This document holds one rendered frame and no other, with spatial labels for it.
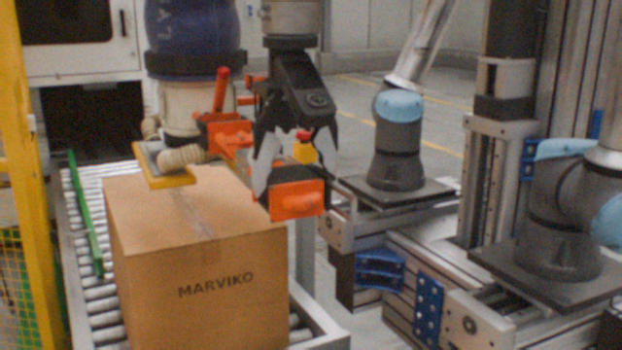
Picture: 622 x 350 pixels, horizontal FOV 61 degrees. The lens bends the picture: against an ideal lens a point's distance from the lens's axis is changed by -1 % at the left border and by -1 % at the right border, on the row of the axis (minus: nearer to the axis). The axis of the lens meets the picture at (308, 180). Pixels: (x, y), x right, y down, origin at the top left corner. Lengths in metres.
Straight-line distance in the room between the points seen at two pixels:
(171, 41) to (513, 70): 0.70
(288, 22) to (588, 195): 0.49
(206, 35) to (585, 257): 0.83
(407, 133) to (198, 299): 0.65
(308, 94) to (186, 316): 0.86
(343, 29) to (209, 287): 10.36
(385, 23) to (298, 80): 11.42
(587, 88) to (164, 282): 1.01
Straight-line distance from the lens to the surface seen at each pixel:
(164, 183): 1.13
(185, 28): 1.15
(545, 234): 0.99
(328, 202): 0.71
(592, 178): 0.85
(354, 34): 11.63
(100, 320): 1.82
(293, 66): 0.66
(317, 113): 0.60
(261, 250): 1.34
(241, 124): 1.00
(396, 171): 1.32
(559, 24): 1.18
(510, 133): 1.15
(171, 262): 1.29
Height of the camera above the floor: 1.49
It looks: 19 degrees down
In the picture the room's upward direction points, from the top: straight up
